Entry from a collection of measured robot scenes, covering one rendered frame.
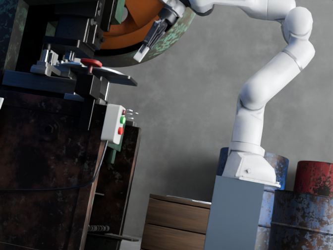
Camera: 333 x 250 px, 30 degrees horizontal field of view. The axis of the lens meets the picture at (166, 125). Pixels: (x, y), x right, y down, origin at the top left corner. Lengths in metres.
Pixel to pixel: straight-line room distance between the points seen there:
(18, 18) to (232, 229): 1.17
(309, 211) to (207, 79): 3.19
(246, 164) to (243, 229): 0.24
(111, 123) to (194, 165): 3.59
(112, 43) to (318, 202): 1.19
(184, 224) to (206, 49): 3.43
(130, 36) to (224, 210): 1.04
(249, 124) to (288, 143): 3.39
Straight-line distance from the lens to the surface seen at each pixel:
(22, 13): 2.60
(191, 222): 2.72
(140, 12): 2.99
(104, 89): 2.55
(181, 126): 5.83
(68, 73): 2.52
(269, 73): 2.37
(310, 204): 2.89
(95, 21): 2.58
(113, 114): 2.21
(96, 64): 2.20
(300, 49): 2.43
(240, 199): 2.28
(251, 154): 2.33
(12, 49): 2.55
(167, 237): 2.73
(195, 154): 5.77
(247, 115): 2.39
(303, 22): 2.42
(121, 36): 2.94
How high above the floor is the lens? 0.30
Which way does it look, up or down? 7 degrees up
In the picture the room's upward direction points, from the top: 10 degrees clockwise
